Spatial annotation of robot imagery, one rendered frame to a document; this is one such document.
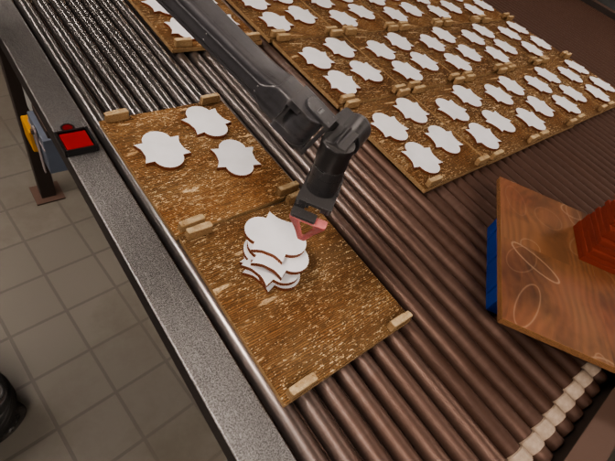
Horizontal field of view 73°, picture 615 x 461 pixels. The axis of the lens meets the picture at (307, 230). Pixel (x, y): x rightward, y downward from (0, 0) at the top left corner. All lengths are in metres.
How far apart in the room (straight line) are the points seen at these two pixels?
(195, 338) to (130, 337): 1.03
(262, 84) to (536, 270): 0.76
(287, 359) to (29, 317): 1.32
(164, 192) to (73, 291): 1.04
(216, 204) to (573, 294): 0.85
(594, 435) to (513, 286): 0.33
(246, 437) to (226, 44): 0.64
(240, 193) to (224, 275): 0.24
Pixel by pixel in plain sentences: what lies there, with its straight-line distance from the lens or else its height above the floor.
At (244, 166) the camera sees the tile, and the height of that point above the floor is 0.95.
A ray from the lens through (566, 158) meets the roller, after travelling 1.94.
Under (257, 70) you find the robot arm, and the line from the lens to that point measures 0.69.
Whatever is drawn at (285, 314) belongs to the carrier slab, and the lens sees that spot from 0.87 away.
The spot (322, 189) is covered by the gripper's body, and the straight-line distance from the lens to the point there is 0.73.
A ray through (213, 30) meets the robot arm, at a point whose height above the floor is 1.37.
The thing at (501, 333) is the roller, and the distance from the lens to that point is 1.12.
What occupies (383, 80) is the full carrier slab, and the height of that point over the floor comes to 0.94.
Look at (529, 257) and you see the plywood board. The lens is 1.14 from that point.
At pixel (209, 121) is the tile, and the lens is 1.22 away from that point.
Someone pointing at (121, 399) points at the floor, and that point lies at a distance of 1.77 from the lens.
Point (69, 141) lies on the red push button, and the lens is 1.16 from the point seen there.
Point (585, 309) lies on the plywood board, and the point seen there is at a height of 1.04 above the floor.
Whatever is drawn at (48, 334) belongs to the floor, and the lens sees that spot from 1.91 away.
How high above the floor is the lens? 1.68
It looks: 47 degrees down
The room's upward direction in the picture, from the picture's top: 23 degrees clockwise
